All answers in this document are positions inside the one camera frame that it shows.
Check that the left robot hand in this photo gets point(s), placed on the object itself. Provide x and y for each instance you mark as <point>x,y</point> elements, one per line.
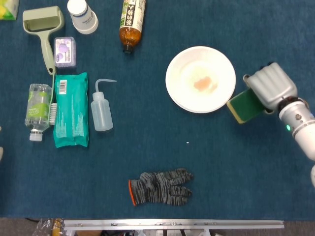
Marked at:
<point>1,153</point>

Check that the right robot hand silver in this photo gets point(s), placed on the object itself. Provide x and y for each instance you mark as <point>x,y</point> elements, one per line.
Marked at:
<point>273,86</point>

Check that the green yellow sponge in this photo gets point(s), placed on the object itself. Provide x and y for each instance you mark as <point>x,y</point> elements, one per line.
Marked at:
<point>246,105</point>

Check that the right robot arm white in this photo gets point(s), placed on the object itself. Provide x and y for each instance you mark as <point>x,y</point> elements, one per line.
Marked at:
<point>300,123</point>

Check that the white round plate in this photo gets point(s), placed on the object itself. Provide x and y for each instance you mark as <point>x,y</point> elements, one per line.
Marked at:
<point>197,64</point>

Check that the clear water bottle green label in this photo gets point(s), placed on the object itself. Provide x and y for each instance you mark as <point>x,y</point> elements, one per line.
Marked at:
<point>38,108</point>

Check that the teal wet wipes pack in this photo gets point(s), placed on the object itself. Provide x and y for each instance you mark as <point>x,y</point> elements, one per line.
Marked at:
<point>71,110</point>

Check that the clear plastic bag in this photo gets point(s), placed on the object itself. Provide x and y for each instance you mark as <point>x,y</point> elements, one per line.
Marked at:
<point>49,226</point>

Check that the clear squeeze wash bottle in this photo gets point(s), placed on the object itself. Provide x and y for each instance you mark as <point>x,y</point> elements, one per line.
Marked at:
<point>101,113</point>

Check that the beige lint roller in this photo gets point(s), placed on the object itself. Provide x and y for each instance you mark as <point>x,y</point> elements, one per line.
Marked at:
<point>46,49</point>

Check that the purple cotton swab box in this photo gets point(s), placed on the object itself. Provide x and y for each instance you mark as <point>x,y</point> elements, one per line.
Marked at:
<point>65,52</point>

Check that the teal table cloth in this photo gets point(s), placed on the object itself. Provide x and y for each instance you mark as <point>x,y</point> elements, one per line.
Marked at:
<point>147,147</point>

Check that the yellow green tissue pack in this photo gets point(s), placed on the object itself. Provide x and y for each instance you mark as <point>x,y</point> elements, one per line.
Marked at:
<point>7,9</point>

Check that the grey knit work glove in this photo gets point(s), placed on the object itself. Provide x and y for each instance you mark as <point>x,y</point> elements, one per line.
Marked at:
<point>157,188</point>

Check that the brown tea bottle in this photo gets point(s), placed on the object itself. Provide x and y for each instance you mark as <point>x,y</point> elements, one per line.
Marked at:
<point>130,27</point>

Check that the white lidded jar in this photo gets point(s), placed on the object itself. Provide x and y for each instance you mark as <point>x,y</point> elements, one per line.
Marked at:
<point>83,19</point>

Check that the aluminium rail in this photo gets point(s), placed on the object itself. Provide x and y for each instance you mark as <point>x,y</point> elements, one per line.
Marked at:
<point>172,223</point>

